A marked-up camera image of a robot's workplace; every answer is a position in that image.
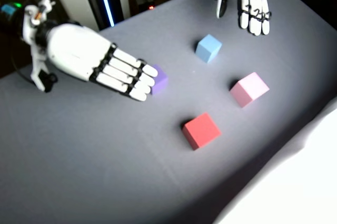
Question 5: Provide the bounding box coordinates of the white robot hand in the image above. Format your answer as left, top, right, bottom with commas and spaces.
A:
215, 0, 272, 36
46, 22, 159, 102

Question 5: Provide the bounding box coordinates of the small blue cube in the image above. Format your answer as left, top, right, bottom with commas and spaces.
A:
195, 33, 223, 64

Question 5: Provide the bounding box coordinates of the small purple cube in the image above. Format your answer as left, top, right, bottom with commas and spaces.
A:
150, 63, 169, 95

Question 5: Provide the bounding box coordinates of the red cube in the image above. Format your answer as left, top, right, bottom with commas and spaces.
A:
182, 112, 222, 151

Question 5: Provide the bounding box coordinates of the pink cube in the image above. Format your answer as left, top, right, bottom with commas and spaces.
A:
229, 72, 270, 109

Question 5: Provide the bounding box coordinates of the grey table cloth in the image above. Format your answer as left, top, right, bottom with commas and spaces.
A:
0, 0, 337, 224

